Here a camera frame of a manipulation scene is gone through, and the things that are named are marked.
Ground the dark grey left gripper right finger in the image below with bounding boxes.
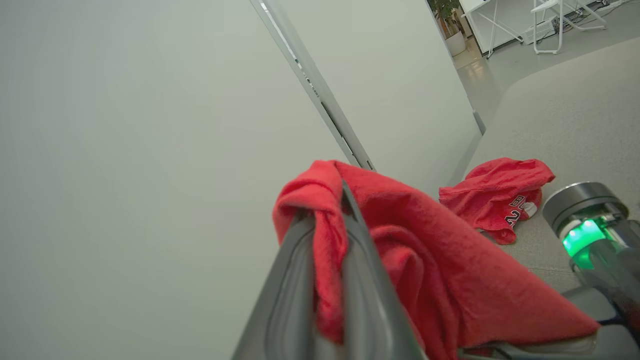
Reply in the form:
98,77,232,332
340,181,427,360

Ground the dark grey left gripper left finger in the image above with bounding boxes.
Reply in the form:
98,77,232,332
232,210,322,360

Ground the plain red garment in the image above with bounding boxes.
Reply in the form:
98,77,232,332
272,159,601,360

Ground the red jersey with white lettering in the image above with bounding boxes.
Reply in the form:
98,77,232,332
438,157,556,246

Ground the grey fabric sofa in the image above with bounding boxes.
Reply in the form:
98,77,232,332
462,36,640,360

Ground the potted green plant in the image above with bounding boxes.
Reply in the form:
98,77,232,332
426,0,469,57

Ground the white table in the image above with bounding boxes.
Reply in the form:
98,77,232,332
459,0,527,59

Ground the grey partition corner post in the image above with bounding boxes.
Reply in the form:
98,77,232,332
249,0,377,172

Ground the white metal frame stand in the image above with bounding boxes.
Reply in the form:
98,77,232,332
529,0,609,55

